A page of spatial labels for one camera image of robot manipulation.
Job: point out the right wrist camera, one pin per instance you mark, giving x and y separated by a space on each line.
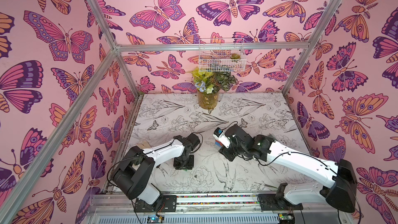
221 139

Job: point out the aluminium mounting rail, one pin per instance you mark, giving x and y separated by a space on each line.
234 208

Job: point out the glass vase with plants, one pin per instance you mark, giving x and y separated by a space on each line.
209 84

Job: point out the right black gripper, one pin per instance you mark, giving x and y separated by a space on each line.
228 151

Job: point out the white wire basket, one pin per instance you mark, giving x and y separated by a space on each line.
222 57

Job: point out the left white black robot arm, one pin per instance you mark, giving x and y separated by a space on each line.
132 173

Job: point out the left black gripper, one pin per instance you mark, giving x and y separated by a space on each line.
189 166

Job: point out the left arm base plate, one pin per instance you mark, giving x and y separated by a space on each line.
165 203

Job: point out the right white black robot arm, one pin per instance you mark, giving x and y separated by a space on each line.
335 183

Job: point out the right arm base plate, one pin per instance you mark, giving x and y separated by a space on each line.
279 202

